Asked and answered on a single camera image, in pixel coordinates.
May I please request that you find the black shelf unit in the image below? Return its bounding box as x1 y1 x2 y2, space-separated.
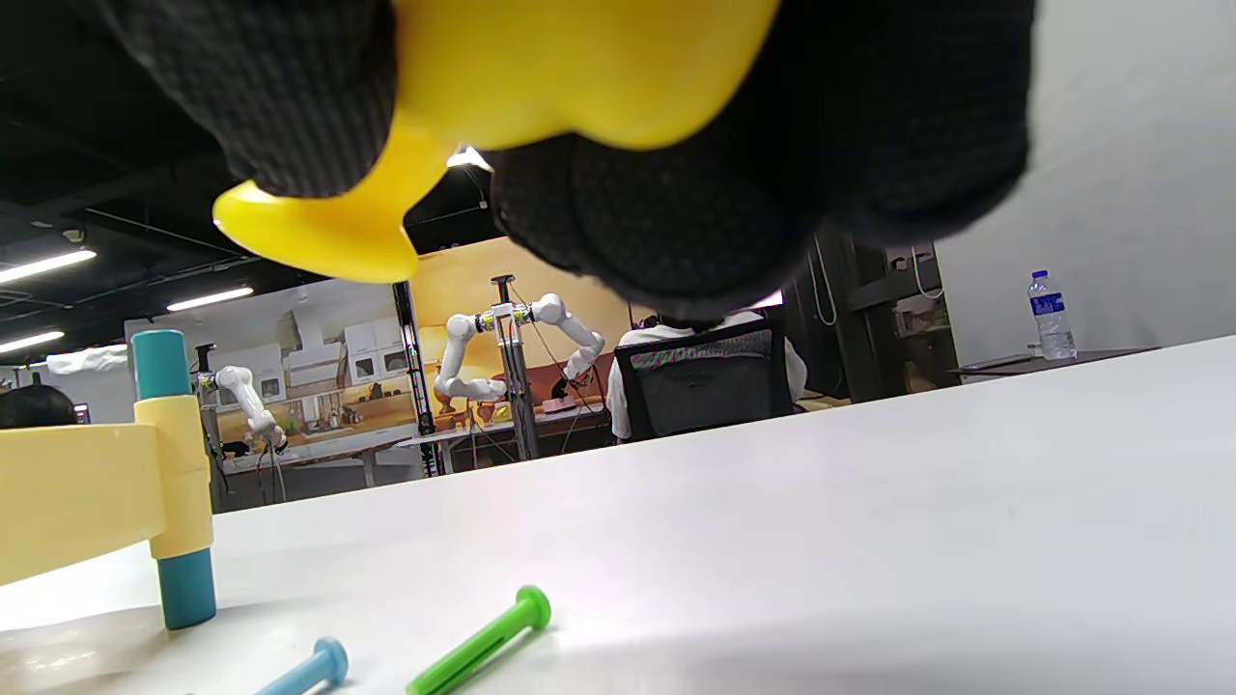
782 227 957 402

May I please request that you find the green toy nail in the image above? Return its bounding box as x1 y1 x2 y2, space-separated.
406 585 553 695

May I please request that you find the black truss stand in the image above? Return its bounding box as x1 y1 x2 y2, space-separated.
391 280 440 476

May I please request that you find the person's right hand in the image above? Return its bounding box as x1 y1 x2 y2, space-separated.
97 0 1039 324

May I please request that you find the yellow toy hammer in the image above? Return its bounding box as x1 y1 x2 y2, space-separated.
212 0 781 286

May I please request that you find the black office chair chrome base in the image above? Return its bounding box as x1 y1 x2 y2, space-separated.
613 319 798 440

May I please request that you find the yellow round tap bench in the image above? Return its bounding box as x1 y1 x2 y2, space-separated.
0 330 218 631

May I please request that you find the marble top background table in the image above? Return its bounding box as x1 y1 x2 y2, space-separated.
217 425 421 503

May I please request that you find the clear water bottle blue label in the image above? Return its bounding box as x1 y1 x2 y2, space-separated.
1027 269 1078 361

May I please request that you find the blue toy nail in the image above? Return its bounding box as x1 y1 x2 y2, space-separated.
253 637 351 695

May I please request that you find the kitchen scene backdrop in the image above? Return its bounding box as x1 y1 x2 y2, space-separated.
126 235 667 435

